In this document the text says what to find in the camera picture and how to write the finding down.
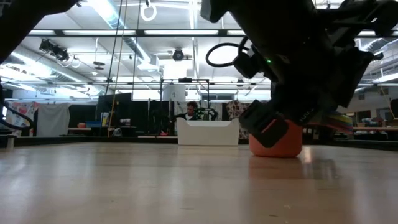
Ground round black ceiling fixture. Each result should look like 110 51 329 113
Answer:
172 48 186 62

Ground white plastic basket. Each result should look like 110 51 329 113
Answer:
176 117 241 146

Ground white hanging ring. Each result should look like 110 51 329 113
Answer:
139 0 158 22

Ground black metal table frame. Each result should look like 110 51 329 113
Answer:
0 134 398 152

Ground tan hanging cord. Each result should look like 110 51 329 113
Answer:
108 0 128 136

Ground black track spotlights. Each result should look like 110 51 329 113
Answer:
39 39 71 63

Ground black background rig frame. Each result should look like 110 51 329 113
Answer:
160 77 211 125

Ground floral cloth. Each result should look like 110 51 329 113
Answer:
6 101 40 136

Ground teal measuring cup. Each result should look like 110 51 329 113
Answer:
323 118 354 126

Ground orange measuring cup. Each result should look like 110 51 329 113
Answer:
248 119 354 158

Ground silver air duct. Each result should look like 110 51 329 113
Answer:
18 46 105 94

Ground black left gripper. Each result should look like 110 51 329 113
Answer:
200 0 374 149

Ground wooden background table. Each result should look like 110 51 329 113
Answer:
353 126 398 132

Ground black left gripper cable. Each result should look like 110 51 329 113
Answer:
205 36 250 68

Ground grey cloth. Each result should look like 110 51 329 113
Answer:
36 102 72 138

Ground black partition panel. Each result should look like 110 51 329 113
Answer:
96 92 133 136

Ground black curved cable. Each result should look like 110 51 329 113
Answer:
0 83 35 131

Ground person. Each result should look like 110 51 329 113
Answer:
174 101 200 122

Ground black overhead light bar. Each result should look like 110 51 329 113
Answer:
27 29 398 39

